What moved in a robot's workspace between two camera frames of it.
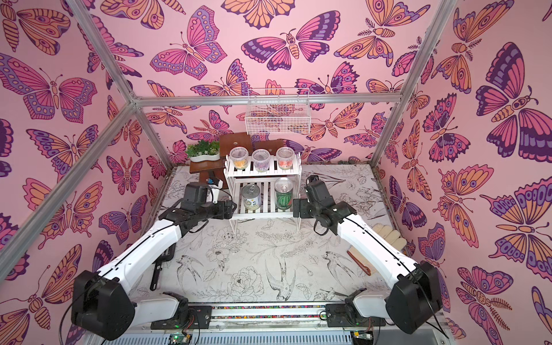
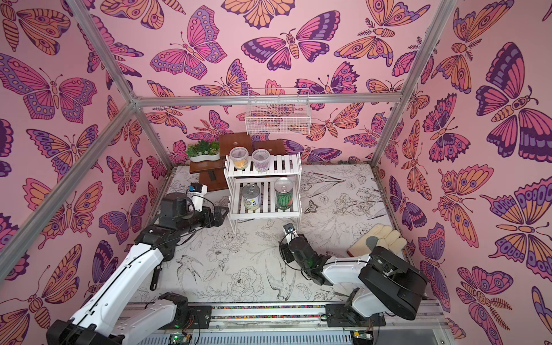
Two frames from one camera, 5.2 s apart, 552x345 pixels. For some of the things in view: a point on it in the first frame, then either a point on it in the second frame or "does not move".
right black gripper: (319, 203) → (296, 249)
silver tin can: (251, 197) does not move
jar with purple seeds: (261, 158) does not move
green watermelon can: (284, 188) does not move
